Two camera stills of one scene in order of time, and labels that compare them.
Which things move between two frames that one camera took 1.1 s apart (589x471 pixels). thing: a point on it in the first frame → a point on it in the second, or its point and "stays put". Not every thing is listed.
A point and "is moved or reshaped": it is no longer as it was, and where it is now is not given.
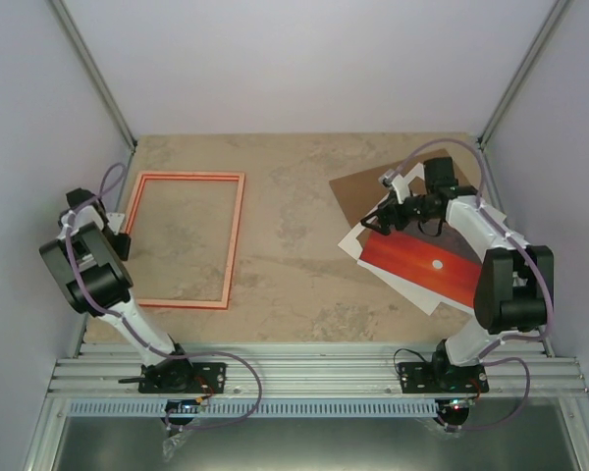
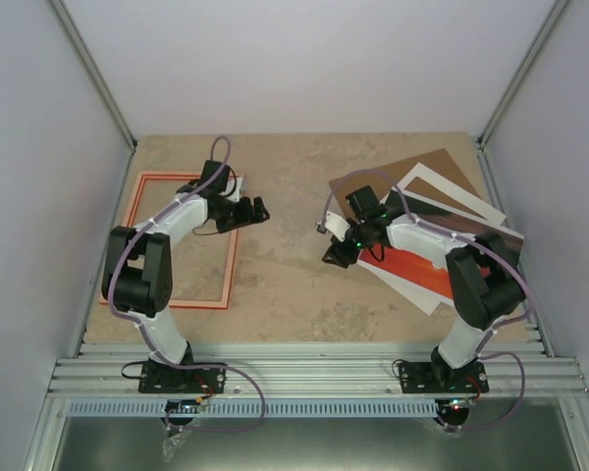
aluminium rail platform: (308, 370) stays put
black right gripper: (383, 212) → (342, 255)
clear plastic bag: (171, 443) stays put
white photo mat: (425, 298) is moved or reshaped
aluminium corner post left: (84, 56) stays put
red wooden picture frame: (235, 239) stays put
